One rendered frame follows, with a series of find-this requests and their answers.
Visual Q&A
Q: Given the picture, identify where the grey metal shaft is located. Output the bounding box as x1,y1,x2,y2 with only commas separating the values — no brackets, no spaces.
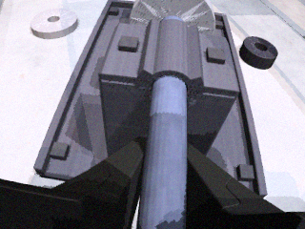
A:
136,75,188,229

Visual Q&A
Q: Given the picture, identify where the dark grey ring spacer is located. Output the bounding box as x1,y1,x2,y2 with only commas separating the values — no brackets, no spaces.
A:
239,37,278,70

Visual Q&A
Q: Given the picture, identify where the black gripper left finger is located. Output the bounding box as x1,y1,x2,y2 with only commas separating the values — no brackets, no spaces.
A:
0,136,146,229

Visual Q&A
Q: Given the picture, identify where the grey ring-shaped disc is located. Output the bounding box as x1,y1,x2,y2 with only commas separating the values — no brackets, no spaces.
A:
30,8,77,39

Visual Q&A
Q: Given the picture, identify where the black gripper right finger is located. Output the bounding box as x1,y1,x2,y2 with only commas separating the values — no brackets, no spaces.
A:
186,142,305,229

